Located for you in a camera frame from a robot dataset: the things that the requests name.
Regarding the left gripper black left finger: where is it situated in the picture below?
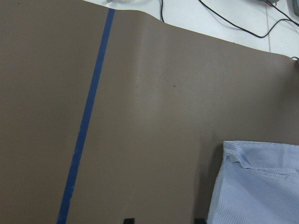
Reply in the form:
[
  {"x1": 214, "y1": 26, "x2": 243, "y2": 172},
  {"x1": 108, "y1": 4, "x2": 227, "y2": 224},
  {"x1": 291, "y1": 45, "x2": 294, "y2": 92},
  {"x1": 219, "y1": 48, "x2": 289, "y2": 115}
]
[{"x1": 123, "y1": 218, "x2": 135, "y2": 224}]

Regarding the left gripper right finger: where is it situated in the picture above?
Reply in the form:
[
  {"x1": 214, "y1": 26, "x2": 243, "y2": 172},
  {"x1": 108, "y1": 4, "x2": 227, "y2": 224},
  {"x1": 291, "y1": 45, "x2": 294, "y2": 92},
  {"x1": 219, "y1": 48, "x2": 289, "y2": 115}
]
[{"x1": 194, "y1": 218, "x2": 206, "y2": 224}]

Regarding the light blue striped shirt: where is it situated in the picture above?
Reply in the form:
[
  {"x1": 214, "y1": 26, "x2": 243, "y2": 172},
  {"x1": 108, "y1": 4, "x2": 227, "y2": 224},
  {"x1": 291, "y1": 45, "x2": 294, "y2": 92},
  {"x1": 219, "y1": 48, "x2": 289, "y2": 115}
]
[{"x1": 207, "y1": 141, "x2": 299, "y2": 224}]

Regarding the black table cable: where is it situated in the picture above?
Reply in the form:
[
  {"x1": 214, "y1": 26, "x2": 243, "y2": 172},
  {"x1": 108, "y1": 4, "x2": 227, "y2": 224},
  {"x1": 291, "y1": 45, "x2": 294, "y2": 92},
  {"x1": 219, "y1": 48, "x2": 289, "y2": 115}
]
[{"x1": 198, "y1": 0, "x2": 299, "y2": 38}]

